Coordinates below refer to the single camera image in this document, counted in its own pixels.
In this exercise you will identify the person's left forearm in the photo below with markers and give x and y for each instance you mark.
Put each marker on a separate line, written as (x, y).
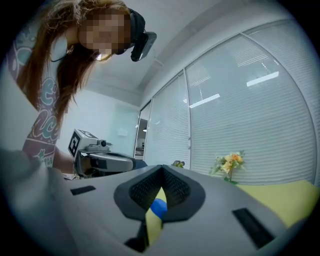
(63, 161)

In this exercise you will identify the person's left hand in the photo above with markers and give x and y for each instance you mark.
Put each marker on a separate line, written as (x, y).
(86, 167)

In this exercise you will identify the orange yellow flower bouquet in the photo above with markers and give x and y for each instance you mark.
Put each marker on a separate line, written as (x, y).
(231, 161)

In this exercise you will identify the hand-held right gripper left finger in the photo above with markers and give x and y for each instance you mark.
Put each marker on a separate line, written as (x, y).
(95, 220)

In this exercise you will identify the blue chair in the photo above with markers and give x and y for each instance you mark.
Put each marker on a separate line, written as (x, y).
(142, 164)

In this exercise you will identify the person's face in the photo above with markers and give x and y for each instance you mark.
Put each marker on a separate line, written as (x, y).
(102, 32)

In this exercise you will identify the blue cloth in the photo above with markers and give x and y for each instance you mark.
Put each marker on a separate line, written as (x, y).
(158, 207)

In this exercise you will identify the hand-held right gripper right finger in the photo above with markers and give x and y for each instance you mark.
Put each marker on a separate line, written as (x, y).
(212, 225)

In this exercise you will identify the black head-mounted camera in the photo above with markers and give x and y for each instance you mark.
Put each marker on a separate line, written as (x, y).
(143, 45)

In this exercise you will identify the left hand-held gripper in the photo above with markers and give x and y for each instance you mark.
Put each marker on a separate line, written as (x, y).
(77, 142)

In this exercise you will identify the yellow-green tablecloth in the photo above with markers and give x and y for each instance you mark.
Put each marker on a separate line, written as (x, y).
(280, 200)

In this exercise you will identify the white wall sign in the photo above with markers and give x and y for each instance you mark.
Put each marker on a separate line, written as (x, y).
(123, 132)

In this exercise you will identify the person's pale printed t-shirt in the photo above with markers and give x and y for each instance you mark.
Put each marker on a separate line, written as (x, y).
(47, 100)

